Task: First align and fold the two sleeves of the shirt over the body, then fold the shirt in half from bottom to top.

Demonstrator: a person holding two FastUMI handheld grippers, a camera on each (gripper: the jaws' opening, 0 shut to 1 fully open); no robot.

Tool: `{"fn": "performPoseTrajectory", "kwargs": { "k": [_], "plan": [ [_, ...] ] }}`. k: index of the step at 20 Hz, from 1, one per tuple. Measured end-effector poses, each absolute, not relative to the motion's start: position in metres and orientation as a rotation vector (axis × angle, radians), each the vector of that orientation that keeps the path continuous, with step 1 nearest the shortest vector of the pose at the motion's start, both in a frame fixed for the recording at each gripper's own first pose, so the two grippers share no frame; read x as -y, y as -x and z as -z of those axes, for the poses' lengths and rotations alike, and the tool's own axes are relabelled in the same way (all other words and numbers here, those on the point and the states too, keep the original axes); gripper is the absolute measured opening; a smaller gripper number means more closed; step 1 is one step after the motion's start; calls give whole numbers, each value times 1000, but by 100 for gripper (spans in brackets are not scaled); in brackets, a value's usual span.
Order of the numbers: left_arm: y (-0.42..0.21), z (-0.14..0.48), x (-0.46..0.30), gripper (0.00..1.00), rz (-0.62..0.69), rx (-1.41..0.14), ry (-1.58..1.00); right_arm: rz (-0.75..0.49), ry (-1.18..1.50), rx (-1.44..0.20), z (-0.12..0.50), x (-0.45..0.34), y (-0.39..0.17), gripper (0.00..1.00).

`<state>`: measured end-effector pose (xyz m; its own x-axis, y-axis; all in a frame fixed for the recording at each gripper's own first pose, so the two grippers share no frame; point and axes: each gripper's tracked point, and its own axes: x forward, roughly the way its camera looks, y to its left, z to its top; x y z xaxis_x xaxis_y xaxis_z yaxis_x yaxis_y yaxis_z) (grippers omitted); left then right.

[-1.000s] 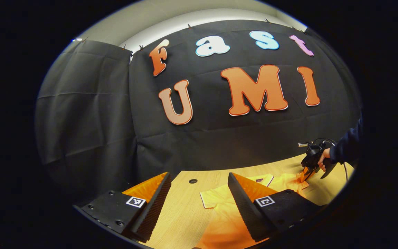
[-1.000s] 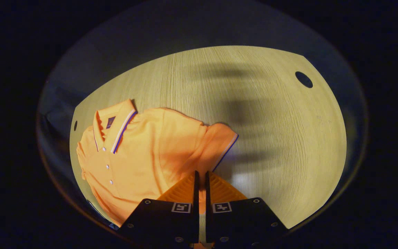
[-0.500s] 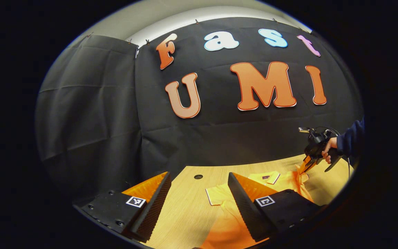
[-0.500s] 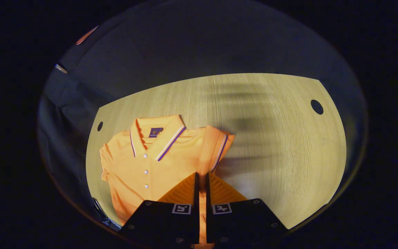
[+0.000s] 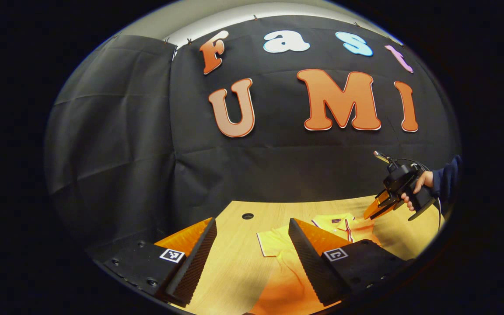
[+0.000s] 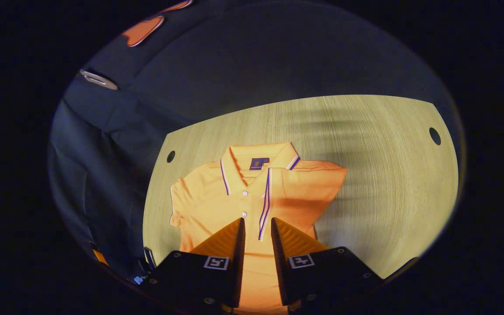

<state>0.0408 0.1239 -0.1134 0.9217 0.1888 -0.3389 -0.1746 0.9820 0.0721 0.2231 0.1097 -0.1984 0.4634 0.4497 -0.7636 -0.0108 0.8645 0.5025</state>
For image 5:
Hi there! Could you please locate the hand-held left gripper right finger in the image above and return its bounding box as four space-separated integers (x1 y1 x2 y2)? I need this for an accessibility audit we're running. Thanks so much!
288 217 410 307

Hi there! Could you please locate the yellow T-shirt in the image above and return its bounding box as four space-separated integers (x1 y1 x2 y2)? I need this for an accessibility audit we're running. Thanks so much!
252 213 384 315

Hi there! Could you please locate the black backdrop cloth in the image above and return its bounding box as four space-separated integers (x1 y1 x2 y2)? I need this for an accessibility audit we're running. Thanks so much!
44 15 462 263

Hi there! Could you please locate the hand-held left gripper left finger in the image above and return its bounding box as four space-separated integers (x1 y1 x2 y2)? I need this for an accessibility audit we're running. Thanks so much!
99 217 217 308

